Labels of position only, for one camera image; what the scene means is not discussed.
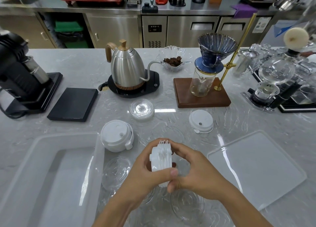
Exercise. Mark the person's right hand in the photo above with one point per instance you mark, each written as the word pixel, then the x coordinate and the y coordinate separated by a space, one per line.
pixel 197 172

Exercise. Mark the person's left hand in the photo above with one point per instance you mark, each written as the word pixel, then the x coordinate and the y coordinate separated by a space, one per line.
pixel 138 177

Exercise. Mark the person's left thumb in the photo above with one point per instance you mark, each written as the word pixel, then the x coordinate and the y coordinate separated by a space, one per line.
pixel 166 174

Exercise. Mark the person's right thumb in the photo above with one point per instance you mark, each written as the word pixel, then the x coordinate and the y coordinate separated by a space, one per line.
pixel 174 186

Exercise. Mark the bundle of white lids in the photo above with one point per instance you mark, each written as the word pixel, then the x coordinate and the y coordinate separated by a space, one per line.
pixel 160 157

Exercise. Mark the person's right forearm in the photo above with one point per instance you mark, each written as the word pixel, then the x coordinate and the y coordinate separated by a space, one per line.
pixel 242 207

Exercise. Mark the person's left forearm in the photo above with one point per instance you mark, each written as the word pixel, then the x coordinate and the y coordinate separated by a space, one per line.
pixel 116 212

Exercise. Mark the clear dome lid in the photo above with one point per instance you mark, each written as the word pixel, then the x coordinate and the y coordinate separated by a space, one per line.
pixel 116 172
pixel 187 205
pixel 154 196

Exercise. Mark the tall stack of white lids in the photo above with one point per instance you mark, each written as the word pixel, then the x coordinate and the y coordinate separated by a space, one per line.
pixel 116 135

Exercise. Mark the single white cup lid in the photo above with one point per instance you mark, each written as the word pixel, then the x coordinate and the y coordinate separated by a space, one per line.
pixel 201 120

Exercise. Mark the stack of flat clear lids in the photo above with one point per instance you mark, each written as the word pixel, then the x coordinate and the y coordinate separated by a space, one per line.
pixel 141 110

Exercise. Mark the wooden stand base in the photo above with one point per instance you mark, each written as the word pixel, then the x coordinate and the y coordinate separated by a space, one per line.
pixel 205 100

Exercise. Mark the white plastic tray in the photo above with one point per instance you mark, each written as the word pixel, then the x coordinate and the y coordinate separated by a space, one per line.
pixel 256 170

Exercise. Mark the black kettle base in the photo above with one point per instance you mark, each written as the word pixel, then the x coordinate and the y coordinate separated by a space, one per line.
pixel 150 83

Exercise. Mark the glass coffee server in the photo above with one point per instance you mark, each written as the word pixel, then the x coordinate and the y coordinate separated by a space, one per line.
pixel 201 83

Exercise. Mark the brown dried bits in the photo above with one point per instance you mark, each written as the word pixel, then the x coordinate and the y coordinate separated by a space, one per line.
pixel 172 61

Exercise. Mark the steel gooseneck kettle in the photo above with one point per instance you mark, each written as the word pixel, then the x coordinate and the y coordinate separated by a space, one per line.
pixel 126 66

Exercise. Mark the black coffee scale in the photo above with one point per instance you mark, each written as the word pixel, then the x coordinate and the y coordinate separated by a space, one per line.
pixel 74 103

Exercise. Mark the white plastic bin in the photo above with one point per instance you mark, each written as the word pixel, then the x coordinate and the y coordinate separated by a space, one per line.
pixel 49 180

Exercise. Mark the scalloped glass bowl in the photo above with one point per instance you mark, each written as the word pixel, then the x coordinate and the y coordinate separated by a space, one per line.
pixel 174 55

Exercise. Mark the blue ceramic dripper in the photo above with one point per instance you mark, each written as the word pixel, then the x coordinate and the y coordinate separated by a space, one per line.
pixel 214 49

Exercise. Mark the steel undercounter fridge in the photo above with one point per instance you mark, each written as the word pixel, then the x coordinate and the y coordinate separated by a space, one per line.
pixel 187 29

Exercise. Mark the glass siphon coffee maker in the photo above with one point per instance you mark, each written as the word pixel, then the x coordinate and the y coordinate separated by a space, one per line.
pixel 274 73

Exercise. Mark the brass stand rod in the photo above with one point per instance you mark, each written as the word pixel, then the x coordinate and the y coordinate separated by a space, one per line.
pixel 240 46

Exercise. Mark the steel counter cabinet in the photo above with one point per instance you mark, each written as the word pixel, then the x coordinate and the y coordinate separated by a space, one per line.
pixel 113 29

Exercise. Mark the black drip tray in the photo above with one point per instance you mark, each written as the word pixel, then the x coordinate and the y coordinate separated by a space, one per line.
pixel 303 98

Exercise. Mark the cluster of clear glass cups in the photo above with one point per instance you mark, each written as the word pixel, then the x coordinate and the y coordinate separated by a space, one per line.
pixel 261 50

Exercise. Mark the black tamper on mat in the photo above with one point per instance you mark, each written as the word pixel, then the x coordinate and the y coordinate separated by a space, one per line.
pixel 149 8

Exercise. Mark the green crate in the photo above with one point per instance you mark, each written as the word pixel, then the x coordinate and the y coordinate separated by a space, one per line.
pixel 71 34

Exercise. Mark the white chest freezer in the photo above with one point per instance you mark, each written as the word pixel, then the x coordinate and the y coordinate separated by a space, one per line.
pixel 279 34

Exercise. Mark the purple cloth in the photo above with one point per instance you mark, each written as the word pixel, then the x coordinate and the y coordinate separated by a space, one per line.
pixel 244 10

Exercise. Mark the black coffee grinder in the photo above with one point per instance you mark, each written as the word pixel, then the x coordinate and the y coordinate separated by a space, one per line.
pixel 17 68

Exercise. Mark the black flat scale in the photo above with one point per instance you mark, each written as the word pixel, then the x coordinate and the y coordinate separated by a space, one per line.
pixel 256 2

